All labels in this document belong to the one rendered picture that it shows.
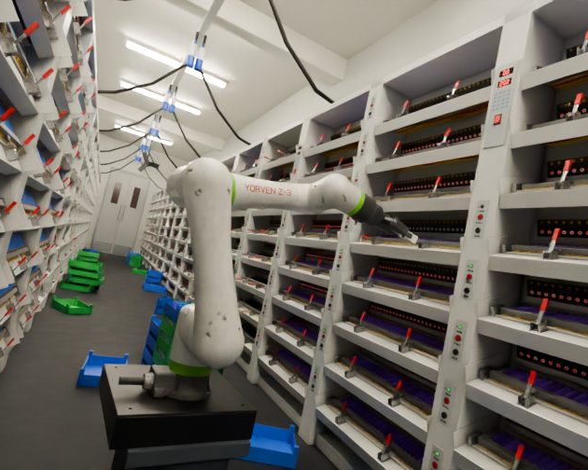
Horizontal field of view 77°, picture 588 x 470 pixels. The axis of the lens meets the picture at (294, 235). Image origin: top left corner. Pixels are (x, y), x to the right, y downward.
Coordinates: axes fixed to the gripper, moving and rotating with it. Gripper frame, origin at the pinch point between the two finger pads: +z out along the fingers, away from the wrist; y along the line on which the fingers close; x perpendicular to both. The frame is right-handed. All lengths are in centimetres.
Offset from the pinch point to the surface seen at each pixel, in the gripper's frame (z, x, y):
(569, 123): -1, 35, 44
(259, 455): -2, -96, -32
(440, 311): 11.4, -21.4, 13.9
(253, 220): 8, 10, -183
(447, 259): 8.3, -4.2, 12.6
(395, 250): 7.6, -3.0, -12.3
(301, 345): 21, -56, -69
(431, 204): 4.0, 14.9, 1.4
